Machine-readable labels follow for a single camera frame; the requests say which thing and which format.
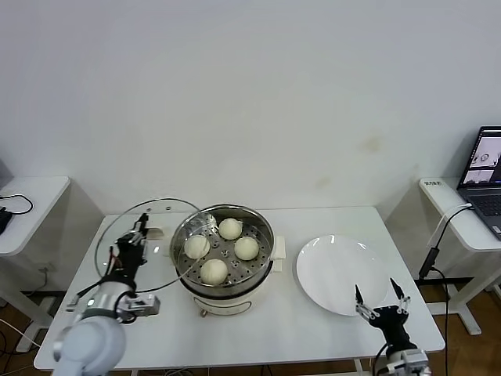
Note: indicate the white wall outlet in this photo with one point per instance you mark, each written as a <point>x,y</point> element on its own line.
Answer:
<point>47,268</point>

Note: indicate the white printed label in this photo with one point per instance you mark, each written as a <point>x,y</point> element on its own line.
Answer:
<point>431,182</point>

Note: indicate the white steamed baozi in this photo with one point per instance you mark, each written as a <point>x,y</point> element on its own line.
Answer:
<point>229,228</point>
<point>196,246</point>
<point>246,248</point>
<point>214,271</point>

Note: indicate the white side table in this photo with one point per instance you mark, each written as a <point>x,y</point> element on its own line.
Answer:
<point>39,203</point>
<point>434,196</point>

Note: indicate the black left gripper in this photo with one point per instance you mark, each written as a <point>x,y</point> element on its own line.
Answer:
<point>129,260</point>

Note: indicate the white round plate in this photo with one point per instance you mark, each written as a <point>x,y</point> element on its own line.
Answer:
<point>332,270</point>

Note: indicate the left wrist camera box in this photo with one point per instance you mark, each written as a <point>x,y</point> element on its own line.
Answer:
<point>145,305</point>

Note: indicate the stainless steel steamer basket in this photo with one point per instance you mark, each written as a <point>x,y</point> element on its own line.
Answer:
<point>235,274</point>

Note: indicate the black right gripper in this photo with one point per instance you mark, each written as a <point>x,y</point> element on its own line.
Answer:
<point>391,325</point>

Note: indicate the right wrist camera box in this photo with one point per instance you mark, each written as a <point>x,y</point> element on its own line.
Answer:
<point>415,358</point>

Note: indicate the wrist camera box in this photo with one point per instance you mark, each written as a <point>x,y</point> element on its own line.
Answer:
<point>145,305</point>
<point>415,358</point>

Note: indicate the black table foot bar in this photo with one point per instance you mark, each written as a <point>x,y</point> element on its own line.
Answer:
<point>450,279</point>

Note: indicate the open laptop computer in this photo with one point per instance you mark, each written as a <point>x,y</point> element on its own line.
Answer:
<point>485,203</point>

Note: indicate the black inline power adapter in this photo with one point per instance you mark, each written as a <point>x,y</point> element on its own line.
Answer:
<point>428,261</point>

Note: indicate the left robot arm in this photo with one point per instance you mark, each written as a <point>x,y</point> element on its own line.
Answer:
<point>94,344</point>

